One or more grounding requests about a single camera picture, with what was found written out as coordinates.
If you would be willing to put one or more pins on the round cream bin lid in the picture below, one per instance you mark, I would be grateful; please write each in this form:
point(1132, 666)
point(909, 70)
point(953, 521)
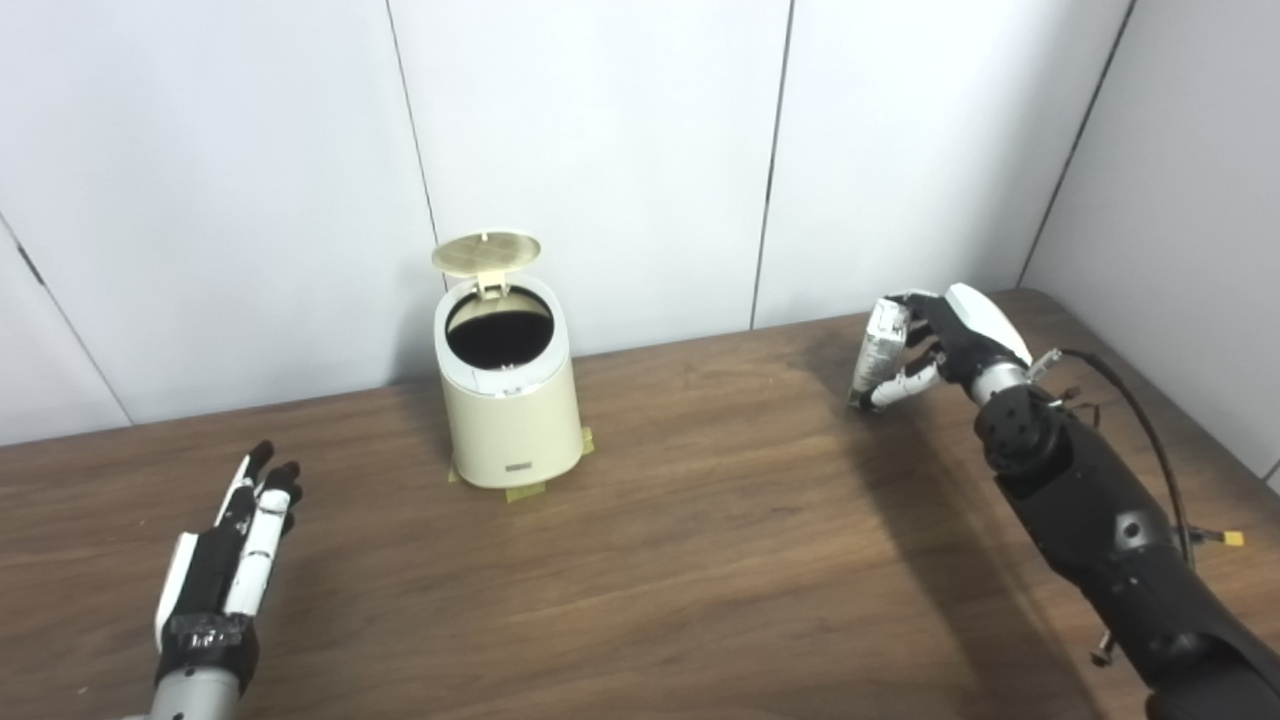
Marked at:
point(487, 252)

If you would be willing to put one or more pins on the wide yellow tape piece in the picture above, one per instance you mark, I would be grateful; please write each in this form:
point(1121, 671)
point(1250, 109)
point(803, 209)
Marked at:
point(525, 492)

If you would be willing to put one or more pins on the cream-colored bin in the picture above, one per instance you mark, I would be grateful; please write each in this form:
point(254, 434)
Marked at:
point(510, 420)

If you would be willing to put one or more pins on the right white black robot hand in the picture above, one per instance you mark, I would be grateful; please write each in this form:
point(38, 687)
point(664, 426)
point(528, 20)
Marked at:
point(965, 330)

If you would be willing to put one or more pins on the white green milk carton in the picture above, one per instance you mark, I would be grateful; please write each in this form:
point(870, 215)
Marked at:
point(880, 345)

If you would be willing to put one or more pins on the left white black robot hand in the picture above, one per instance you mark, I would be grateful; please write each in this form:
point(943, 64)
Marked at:
point(225, 570)

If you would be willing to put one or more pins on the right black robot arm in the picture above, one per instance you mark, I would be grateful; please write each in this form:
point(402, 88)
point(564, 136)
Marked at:
point(1110, 520)

